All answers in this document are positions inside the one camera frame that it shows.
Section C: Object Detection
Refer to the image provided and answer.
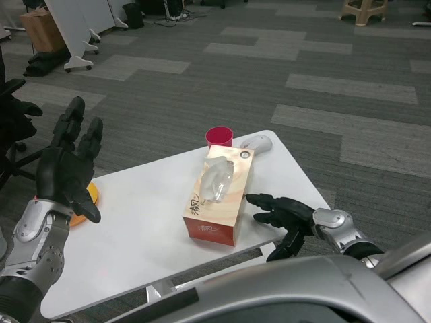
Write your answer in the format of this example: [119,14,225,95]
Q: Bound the brown cardboard box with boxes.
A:
[19,8,67,54]

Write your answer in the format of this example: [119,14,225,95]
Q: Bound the black bag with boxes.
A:
[22,50,71,77]

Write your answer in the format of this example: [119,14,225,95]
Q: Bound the black waste bin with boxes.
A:
[121,2,145,30]

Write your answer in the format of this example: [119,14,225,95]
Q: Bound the black office chair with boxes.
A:
[0,78,44,192]

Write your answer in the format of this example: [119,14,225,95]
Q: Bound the orange plate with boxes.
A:
[69,181,101,228]

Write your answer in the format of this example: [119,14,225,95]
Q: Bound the silver robot chest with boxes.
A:
[100,254,420,323]

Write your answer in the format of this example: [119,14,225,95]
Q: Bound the pink plastic cup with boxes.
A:
[205,126,234,149]

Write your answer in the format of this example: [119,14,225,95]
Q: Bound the white partition panel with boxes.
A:
[43,0,101,73]
[0,0,26,41]
[100,0,129,30]

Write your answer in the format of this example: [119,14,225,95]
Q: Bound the white table frame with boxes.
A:
[146,247,277,306]

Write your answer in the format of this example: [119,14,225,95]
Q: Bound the standing person white shoes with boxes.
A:
[164,0,188,20]

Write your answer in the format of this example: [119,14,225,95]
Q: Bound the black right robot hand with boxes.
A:
[246,193,316,263]

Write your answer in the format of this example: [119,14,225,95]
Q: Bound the white computer mouse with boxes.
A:
[239,134,273,153]

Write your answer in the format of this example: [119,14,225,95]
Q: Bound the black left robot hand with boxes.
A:
[35,96,104,225]

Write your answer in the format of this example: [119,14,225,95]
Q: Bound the orange and beige tissue box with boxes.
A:
[182,145,256,246]

